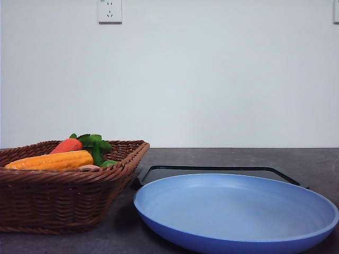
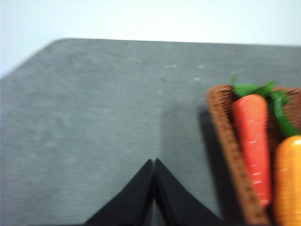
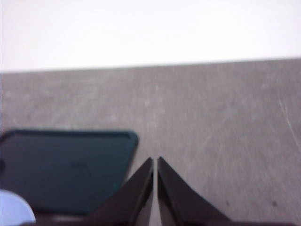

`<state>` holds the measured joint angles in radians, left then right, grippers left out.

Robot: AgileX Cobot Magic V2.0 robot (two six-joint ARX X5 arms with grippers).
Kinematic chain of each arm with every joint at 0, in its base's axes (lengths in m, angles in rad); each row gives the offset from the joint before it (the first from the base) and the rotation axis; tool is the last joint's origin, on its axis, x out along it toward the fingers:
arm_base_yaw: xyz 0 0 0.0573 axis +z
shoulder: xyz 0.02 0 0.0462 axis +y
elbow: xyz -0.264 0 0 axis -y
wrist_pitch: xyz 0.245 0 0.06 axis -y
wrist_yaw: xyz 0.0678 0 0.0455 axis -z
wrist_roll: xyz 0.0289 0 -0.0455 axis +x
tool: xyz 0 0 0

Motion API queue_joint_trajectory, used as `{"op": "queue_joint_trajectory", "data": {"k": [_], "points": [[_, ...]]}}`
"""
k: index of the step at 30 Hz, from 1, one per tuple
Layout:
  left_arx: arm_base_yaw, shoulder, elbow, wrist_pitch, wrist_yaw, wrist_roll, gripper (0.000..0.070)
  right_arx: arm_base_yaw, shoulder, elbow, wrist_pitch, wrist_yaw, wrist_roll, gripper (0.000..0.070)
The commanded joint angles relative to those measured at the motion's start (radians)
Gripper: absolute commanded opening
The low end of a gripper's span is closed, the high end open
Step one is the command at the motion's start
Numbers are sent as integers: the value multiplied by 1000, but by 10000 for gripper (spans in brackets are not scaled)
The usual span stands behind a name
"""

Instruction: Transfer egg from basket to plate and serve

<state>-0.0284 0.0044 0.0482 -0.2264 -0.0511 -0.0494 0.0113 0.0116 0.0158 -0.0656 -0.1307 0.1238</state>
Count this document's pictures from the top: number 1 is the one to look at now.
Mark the green leafy vegetable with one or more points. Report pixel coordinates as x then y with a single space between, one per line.
87 140

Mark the brown wicker basket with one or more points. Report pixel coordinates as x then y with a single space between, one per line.
77 201

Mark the white wall plate right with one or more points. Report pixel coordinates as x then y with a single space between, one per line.
336 12

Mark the yellow corn cob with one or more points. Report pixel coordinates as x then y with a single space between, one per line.
63 160

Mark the white wall socket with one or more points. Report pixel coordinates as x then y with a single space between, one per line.
109 12

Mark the brown egg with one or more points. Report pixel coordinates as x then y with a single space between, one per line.
86 167

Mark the black tray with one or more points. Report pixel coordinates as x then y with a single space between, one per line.
156 174

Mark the orange carrot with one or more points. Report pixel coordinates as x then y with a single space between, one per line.
68 145

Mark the blue plate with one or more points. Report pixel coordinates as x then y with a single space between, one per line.
237 214

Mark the green pepper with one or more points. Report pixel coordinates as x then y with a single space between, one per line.
99 148

